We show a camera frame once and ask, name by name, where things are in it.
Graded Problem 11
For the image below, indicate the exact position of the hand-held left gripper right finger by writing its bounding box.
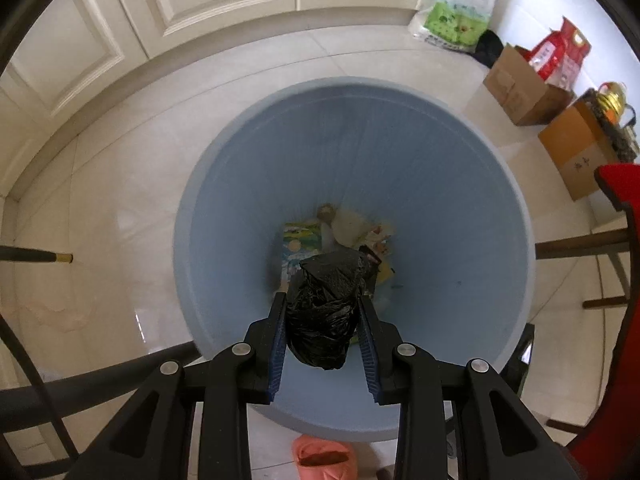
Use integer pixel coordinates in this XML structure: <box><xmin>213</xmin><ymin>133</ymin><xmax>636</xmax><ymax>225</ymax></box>
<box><xmin>356</xmin><ymin>292</ymin><xmax>586</xmax><ymax>480</ymax></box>

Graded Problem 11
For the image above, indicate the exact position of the open cardboard box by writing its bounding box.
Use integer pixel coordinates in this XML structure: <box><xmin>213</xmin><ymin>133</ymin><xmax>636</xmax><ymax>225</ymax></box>
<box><xmin>482</xmin><ymin>44</ymin><xmax>576</xmax><ymax>127</ymax></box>

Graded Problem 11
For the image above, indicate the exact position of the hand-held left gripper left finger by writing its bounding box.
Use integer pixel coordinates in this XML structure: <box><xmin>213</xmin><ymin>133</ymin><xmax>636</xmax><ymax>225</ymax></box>
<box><xmin>65</xmin><ymin>291</ymin><xmax>290</xmax><ymax>480</ymax></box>

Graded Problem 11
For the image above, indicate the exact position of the black stick with yellow tip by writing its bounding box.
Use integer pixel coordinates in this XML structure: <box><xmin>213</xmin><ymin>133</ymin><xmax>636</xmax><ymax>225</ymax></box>
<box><xmin>0</xmin><ymin>245</ymin><xmax>75</xmax><ymax>265</ymax></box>

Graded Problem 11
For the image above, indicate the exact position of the cardboard box with black mark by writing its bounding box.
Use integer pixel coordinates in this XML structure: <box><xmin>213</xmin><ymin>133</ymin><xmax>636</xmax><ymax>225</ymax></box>
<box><xmin>537</xmin><ymin>95</ymin><xmax>631</xmax><ymax>202</ymax></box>

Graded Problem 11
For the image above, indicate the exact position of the white and green rice bag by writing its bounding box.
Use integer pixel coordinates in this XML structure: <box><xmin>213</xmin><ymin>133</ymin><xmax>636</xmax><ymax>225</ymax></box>
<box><xmin>407</xmin><ymin>0</ymin><xmax>511</xmax><ymax>53</ymax></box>

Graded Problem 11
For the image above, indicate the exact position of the black plastic bag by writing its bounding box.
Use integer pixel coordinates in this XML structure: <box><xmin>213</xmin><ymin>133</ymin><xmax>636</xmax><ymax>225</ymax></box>
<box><xmin>286</xmin><ymin>251</ymin><xmax>377</xmax><ymax>372</ymax></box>

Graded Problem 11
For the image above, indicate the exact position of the pink slipper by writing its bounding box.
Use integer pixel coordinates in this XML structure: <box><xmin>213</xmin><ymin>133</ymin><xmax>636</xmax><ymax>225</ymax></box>
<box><xmin>291</xmin><ymin>435</ymin><xmax>358</xmax><ymax>480</ymax></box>

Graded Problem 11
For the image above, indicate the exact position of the red chair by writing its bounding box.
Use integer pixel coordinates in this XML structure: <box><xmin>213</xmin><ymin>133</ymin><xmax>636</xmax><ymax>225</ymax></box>
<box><xmin>535</xmin><ymin>162</ymin><xmax>640</xmax><ymax>480</ymax></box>

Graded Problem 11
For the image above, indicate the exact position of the dark cloth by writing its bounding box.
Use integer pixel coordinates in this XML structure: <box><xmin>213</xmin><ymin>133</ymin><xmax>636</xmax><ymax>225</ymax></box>
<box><xmin>474</xmin><ymin>30</ymin><xmax>505</xmax><ymax>68</ymax></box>

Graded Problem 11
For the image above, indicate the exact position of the gold ornament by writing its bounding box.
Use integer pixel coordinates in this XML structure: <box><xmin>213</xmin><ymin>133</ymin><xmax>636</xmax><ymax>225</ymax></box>
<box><xmin>595</xmin><ymin>81</ymin><xmax>628</xmax><ymax>116</ymax></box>

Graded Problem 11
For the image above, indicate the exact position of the blue trash bin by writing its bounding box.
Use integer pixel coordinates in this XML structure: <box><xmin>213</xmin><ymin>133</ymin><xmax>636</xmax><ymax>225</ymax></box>
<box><xmin>172</xmin><ymin>76</ymin><xmax>537</xmax><ymax>443</ymax></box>

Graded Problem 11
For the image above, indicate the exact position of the red gift bag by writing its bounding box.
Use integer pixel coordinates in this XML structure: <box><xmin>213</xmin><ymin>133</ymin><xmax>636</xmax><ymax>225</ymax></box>
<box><xmin>529</xmin><ymin>16</ymin><xmax>592</xmax><ymax>92</ymax></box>

